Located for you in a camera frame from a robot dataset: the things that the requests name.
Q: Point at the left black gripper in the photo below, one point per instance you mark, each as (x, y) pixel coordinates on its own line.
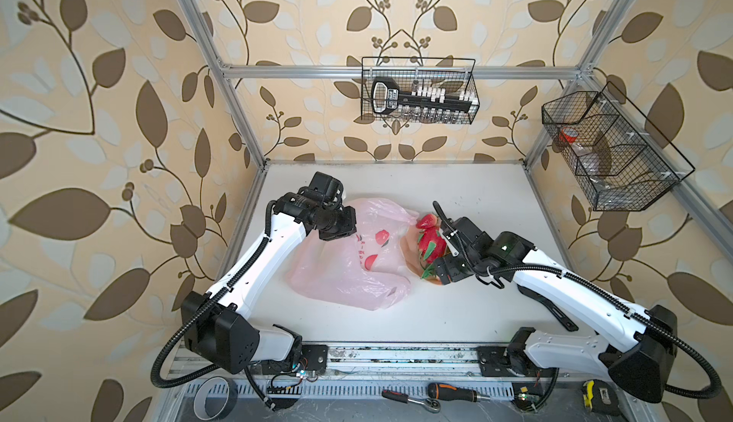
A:
(348, 226)

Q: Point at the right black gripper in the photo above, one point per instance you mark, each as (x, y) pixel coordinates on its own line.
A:
(451, 272)

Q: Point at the peach scalloped plastic plate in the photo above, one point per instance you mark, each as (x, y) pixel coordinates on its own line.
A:
(409, 247)

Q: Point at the pink plastic bag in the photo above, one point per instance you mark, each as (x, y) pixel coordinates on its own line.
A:
(368, 269)

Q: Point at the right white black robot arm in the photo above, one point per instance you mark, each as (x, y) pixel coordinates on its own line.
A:
(636, 348)

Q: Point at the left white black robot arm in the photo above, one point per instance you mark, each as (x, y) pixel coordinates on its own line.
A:
(216, 326)

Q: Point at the red toy dragon fruit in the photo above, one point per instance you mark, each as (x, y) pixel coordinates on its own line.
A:
(431, 246)

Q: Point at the red toy strawberry top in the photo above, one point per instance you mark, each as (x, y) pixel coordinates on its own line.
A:
(429, 221)

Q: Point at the orange black screwdriver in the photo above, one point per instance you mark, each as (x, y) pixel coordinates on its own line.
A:
(447, 392)

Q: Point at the black adjustable wrench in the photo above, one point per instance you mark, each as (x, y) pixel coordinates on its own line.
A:
(564, 320)

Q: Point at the black socket holder tool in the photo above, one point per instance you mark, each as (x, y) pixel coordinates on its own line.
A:
(386, 97)

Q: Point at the red black ratchet wrench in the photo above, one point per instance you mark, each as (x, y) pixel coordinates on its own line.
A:
(429, 404)

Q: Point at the clear bottle red cap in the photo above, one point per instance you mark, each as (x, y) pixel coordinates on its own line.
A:
(570, 137)

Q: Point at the yellow black tape measure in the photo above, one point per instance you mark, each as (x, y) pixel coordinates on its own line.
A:
(598, 396)

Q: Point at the black tape roll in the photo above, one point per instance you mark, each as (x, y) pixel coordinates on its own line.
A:
(215, 399)

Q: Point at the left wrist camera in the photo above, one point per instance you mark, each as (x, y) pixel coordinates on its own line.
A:
(326, 188)

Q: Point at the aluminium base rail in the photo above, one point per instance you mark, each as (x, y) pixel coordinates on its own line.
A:
(341, 370)

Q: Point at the black wire basket centre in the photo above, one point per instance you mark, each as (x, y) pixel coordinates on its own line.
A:
(450, 73)

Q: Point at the black wire basket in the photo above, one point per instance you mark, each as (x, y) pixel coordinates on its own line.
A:
(637, 163)
(450, 73)

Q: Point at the black wire basket right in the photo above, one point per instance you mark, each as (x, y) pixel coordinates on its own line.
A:
(637, 163)

